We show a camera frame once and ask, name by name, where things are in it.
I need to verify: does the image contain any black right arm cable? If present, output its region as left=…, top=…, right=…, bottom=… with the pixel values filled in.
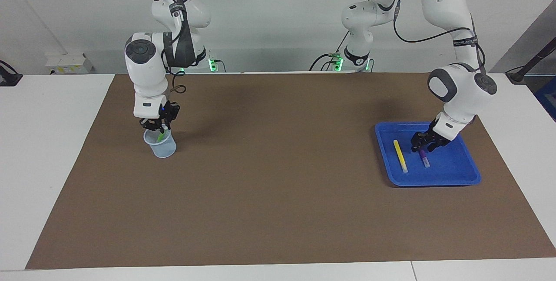
left=161, top=0, right=188, bottom=96

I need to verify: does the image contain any yellow highlighter pen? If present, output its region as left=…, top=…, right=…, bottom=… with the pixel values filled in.
left=393, top=139, right=409, bottom=173

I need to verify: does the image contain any blue box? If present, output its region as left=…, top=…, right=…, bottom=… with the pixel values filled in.
left=534, top=77, right=556, bottom=121

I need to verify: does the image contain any black clamp mount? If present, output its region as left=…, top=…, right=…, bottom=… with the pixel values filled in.
left=0, top=60, right=23, bottom=87

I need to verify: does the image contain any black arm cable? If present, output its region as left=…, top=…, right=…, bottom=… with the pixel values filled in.
left=369, top=0, right=488, bottom=76
left=161, top=0, right=188, bottom=96

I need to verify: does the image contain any white wall socket box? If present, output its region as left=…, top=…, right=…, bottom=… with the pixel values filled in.
left=46, top=53, right=94, bottom=75

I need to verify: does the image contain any black stand pole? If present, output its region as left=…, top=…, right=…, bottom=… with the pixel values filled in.
left=506, top=38, right=556, bottom=84

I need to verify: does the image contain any brown table mat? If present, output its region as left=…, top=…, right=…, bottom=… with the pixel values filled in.
left=25, top=72, right=556, bottom=270

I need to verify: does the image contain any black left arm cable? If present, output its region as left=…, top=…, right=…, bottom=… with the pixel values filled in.
left=369, top=0, right=488, bottom=76

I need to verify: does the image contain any translucent plastic pen cup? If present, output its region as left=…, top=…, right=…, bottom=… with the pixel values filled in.
left=143, top=123, right=177, bottom=159

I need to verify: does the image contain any black base cable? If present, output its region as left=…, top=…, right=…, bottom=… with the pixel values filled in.
left=309, top=31, right=351, bottom=72

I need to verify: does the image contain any blue plastic tray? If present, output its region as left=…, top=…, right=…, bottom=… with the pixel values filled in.
left=374, top=121, right=482, bottom=187

